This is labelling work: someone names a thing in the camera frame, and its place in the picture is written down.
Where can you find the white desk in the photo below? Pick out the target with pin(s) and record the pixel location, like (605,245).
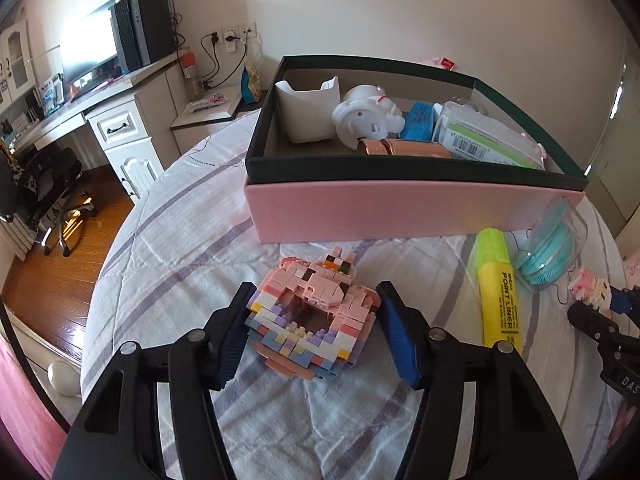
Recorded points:
(75,110)

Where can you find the pink cloth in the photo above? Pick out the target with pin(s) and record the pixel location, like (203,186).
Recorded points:
(25,410)

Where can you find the white plastic holder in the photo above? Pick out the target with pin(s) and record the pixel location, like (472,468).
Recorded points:
(307,112)

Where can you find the clear plastic box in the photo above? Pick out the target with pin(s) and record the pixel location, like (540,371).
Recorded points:
(485,135)

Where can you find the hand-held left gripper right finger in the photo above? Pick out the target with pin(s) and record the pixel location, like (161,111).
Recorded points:
(400,345)

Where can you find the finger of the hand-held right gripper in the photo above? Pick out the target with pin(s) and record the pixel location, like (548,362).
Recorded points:
(625,300)
(592,320)

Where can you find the computer monitor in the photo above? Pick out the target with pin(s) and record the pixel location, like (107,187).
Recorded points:
(90,50)

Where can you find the round white bed knob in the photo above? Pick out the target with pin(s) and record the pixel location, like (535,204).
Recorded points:
(64,377)

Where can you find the white glass-door cabinet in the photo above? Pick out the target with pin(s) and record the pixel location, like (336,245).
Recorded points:
(15,60)

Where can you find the pink box with green rim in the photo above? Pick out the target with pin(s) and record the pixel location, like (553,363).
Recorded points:
(400,210)

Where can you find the wall sockets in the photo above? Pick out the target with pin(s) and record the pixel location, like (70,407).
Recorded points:
(237,35)

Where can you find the small pink block toy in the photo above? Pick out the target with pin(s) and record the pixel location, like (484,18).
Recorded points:
(590,287)

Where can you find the blue snack bag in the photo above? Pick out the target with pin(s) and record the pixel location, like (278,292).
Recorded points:
(251,82)

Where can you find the white figurine plug night light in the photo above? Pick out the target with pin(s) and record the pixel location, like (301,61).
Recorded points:
(367,115)

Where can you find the small red and white packet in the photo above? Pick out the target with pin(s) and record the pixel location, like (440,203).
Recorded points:
(445,61)

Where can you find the low white side shelf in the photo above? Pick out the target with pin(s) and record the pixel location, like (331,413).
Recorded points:
(215,110)

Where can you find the pink block doughnut toy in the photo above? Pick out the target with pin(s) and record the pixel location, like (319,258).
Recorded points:
(310,310)

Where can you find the orange-capped bottle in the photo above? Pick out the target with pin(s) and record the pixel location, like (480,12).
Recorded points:
(191,77)

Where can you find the blue small packet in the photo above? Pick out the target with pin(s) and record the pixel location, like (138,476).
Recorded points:
(417,122)

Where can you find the yellow highlighter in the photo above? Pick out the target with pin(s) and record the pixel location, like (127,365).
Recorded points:
(500,290)

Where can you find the black computer tower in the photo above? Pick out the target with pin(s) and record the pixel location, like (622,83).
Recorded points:
(145,27)

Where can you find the rose gold tube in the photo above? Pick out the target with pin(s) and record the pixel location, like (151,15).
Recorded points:
(405,148)

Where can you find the white drawer cabinet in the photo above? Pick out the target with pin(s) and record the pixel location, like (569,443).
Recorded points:
(127,145)

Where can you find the black office chair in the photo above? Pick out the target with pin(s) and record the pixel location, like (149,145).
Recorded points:
(45,195)

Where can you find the clear case with teal macarons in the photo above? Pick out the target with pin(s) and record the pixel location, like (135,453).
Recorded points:
(547,245)

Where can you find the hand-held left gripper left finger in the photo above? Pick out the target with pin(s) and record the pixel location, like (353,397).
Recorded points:
(230,345)

